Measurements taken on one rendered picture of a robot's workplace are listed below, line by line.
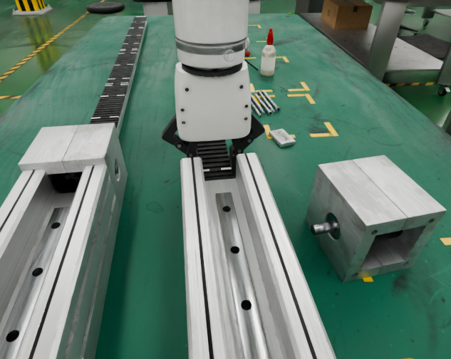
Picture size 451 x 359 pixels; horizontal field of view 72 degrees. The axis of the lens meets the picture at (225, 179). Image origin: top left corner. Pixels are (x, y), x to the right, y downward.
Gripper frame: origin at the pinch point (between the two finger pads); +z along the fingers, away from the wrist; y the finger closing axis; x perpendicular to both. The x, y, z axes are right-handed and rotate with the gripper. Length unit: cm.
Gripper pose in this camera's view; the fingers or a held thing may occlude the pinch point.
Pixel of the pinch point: (214, 163)
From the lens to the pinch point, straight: 47.7
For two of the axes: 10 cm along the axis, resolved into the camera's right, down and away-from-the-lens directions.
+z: 0.0, 7.8, 6.3
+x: 1.4, 6.2, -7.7
